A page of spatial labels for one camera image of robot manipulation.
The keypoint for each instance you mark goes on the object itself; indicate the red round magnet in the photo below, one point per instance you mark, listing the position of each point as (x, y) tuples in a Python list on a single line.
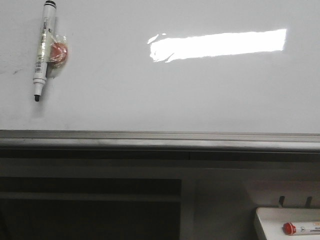
[(58, 55)]

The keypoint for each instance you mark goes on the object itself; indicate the white black-tip whiteboard marker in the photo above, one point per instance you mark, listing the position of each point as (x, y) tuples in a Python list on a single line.
[(44, 47)]

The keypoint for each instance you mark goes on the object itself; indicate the white whiteboard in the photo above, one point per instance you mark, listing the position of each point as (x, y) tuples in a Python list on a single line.
[(166, 65)]

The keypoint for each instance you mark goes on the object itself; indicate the grey aluminium whiteboard ledge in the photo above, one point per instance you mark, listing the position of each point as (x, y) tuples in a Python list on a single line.
[(158, 141)]

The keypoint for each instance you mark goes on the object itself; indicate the left metal tray hook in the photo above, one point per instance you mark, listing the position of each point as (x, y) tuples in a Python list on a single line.
[(281, 201)]

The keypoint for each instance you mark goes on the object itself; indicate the metal tray hook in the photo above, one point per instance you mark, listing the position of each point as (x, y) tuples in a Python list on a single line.
[(308, 202), (281, 201)]

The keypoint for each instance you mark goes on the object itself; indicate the white plastic tray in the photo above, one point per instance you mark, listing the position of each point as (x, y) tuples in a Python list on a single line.
[(269, 221)]

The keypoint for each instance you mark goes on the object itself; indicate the right metal tray hook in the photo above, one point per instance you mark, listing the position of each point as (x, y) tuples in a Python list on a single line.
[(308, 202)]

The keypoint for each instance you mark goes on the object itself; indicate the red-capped white marker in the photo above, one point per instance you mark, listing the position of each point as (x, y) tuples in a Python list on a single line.
[(301, 228)]

